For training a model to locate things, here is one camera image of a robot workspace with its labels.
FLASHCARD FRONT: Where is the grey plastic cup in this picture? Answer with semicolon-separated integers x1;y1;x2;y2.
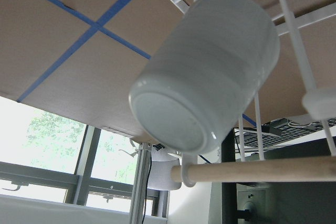
128;0;281;154

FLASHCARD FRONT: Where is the white wire cup rack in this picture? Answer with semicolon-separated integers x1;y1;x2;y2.
157;0;336;188

